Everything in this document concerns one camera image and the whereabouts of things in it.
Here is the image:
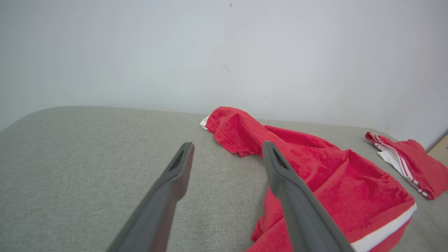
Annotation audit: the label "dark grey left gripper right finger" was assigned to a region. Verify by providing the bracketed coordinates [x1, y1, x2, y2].
[262, 141, 354, 252]

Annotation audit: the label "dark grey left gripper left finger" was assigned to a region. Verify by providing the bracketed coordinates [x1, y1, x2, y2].
[107, 142, 195, 252]

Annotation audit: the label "red shorts with white stripes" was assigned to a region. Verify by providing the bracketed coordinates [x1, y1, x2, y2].
[199, 106, 418, 252]

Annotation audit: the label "red Bulls 23 jersey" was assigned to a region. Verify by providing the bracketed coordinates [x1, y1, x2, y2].
[365, 132, 448, 201]

